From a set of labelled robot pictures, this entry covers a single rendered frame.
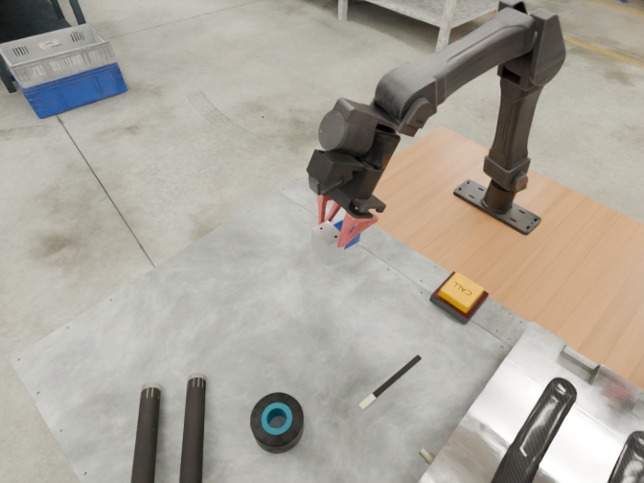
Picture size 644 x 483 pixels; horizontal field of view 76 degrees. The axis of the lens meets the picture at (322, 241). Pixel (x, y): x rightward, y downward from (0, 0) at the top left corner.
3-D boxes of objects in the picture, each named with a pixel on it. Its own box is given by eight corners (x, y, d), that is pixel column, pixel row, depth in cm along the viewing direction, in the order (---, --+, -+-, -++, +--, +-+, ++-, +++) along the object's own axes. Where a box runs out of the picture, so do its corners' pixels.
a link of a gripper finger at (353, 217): (334, 256, 67) (360, 208, 63) (309, 231, 71) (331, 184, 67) (360, 253, 72) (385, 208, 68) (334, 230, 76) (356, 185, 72)
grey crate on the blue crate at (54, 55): (100, 43, 302) (91, 22, 291) (119, 63, 281) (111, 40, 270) (8, 67, 277) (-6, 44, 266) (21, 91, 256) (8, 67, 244)
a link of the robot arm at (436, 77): (403, 104, 55) (581, -1, 59) (367, 77, 61) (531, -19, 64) (409, 168, 65) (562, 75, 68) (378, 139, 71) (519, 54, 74)
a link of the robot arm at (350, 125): (338, 165, 57) (382, 82, 51) (310, 133, 62) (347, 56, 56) (393, 175, 64) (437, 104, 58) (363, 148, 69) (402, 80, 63)
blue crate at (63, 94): (110, 71, 318) (99, 42, 302) (129, 92, 296) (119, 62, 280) (24, 96, 293) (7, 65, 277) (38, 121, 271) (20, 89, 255)
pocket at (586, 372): (557, 353, 67) (566, 341, 64) (590, 375, 65) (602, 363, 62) (544, 372, 65) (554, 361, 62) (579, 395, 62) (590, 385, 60)
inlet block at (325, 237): (364, 220, 81) (367, 199, 77) (381, 235, 78) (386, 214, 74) (310, 249, 75) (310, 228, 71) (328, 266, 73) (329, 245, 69)
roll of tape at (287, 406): (264, 464, 61) (261, 456, 58) (245, 414, 66) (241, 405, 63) (312, 437, 63) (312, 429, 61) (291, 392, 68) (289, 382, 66)
